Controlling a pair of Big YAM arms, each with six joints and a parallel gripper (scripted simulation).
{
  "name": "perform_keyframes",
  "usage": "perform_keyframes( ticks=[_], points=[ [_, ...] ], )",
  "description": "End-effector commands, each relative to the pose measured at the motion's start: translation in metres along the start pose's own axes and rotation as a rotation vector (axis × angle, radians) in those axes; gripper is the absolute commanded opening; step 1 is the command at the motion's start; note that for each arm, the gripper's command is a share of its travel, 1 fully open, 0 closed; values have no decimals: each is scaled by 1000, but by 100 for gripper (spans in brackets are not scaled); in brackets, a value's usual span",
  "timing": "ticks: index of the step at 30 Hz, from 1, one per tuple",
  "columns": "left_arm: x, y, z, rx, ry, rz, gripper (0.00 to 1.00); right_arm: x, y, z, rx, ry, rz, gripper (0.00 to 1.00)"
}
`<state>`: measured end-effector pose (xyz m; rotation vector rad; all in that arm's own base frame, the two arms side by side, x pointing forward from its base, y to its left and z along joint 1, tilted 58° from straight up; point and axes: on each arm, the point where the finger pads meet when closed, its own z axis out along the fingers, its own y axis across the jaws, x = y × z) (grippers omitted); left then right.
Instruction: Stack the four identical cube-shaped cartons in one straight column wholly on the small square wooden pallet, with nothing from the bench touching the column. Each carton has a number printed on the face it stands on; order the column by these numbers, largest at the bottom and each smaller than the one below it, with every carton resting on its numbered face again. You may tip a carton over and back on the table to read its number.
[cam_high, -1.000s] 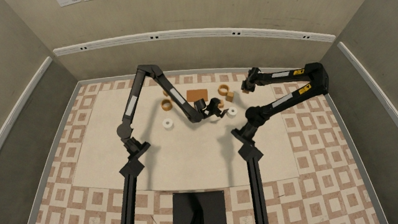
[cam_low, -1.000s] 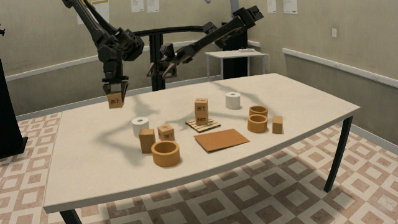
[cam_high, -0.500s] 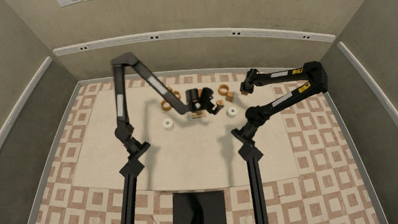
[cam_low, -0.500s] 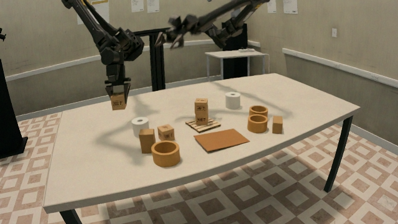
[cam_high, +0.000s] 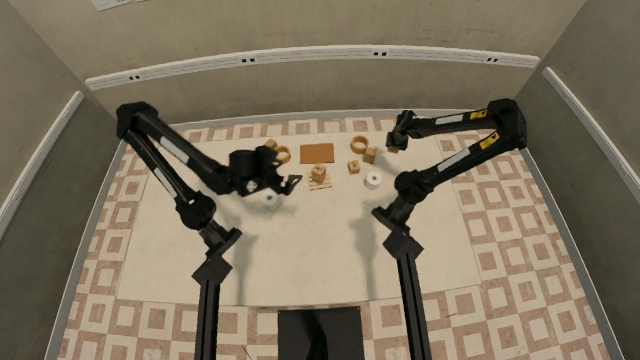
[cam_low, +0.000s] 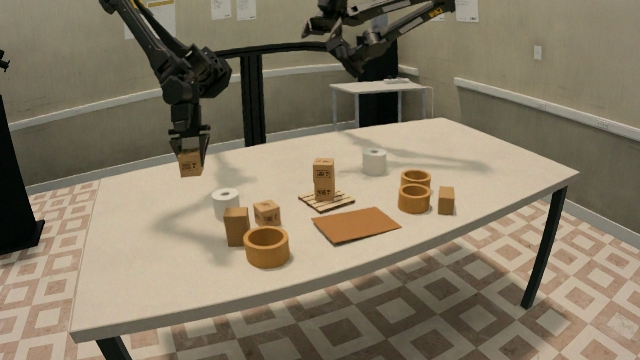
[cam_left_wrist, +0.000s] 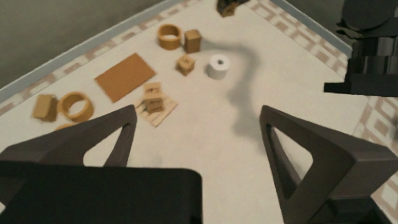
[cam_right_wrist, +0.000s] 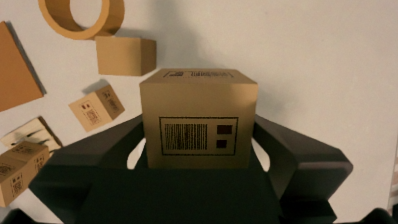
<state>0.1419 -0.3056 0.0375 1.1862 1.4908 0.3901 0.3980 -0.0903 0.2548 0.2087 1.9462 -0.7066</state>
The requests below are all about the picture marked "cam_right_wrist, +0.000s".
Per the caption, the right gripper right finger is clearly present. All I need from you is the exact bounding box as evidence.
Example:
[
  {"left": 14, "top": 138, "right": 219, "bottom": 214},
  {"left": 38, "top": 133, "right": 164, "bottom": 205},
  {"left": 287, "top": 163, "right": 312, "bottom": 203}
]
[{"left": 252, "top": 114, "right": 354, "bottom": 204}]

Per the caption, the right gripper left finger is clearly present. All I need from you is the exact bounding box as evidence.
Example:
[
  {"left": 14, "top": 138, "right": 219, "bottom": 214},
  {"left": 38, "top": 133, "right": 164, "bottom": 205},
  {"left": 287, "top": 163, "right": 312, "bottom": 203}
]
[{"left": 42, "top": 114, "right": 149, "bottom": 169}]

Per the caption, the small wooden pallet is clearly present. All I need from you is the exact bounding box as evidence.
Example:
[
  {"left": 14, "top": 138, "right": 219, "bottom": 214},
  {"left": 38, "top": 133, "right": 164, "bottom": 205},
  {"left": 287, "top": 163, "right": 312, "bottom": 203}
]
[{"left": 0, "top": 116, "right": 63, "bottom": 151}]

